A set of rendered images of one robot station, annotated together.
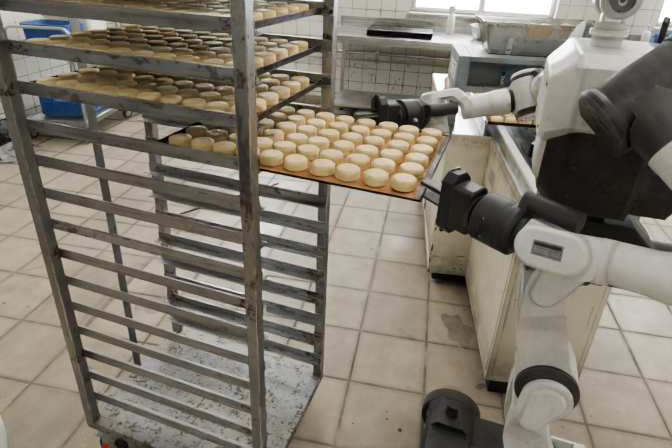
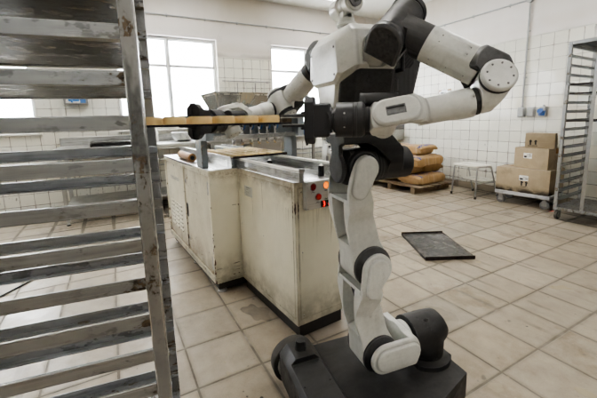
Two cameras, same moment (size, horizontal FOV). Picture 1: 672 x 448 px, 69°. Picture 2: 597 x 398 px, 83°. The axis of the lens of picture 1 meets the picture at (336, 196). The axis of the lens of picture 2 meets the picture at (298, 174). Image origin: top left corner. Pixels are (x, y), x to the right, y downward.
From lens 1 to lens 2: 0.55 m
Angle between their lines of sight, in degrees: 40
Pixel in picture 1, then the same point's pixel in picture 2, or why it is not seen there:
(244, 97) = (132, 44)
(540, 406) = (377, 274)
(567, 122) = (355, 61)
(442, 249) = (223, 261)
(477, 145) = (229, 175)
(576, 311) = (335, 247)
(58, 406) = not seen: outside the picture
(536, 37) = (246, 100)
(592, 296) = not seen: hidden behind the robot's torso
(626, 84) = (394, 14)
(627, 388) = not seen: hidden behind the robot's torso
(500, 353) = (302, 299)
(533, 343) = (358, 234)
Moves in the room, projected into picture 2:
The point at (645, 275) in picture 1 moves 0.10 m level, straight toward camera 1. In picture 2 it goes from (448, 102) to (471, 100)
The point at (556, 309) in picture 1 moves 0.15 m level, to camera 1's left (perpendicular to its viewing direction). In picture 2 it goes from (368, 198) to (335, 207)
